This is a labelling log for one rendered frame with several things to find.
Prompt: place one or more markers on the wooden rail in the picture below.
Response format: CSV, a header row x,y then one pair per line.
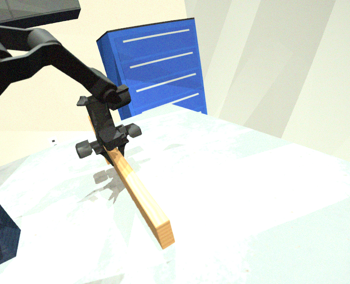
x,y
155,218

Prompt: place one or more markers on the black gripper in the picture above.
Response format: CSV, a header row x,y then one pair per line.
x,y
84,148

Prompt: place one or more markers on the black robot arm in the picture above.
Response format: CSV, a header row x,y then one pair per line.
x,y
43,49

